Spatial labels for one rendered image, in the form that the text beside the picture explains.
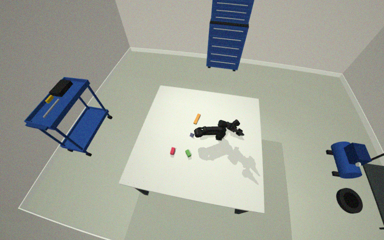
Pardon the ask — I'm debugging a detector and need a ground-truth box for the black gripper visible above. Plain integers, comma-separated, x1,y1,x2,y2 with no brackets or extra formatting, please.
227,123,244,136

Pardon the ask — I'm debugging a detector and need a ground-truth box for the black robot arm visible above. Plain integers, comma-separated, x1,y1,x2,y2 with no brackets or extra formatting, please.
194,119,240,141

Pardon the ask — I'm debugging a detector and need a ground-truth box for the green rectangular block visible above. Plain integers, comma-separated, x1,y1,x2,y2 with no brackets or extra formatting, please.
185,149,191,158

